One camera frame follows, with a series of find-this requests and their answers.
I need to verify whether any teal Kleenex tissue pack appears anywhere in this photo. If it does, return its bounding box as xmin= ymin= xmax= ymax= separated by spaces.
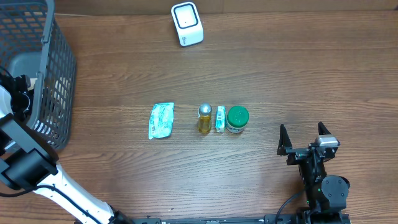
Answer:
xmin=215 ymin=106 xmax=226 ymax=133

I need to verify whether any white barcode scanner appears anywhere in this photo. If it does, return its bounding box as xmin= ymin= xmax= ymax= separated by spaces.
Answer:
xmin=170 ymin=1 xmax=204 ymax=47

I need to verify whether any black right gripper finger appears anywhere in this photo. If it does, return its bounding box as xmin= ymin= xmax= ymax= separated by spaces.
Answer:
xmin=318 ymin=121 xmax=331 ymax=135
xmin=277 ymin=124 xmax=293 ymax=155

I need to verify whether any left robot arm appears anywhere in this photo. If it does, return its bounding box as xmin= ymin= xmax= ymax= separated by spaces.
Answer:
xmin=1 ymin=70 xmax=131 ymax=223

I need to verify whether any silver capped amber bottle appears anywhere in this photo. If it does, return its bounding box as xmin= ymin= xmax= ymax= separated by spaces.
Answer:
xmin=198 ymin=103 xmax=212 ymax=134

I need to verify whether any grey plastic shopping basket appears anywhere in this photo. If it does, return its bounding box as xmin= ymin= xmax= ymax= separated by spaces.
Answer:
xmin=1 ymin=0 xmax=76 ymax=150

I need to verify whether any green lid jar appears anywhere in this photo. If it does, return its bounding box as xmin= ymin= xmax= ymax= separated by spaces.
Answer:
xmin=226 ymin=105 xmax=249 ymax=134

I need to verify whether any teal snack packet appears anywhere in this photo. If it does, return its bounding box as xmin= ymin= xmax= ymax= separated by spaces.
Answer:
xmin=148 ymin=102 xmax=175 ymax=139

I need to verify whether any beige brown snack packet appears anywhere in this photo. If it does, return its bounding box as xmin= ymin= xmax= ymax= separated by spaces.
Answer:
xmin=28 ymin=78 xmax=37 ymax=91

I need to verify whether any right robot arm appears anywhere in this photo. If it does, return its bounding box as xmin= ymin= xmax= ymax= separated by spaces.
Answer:
xmin=275 ymin=122 xmax=351 ymax=223

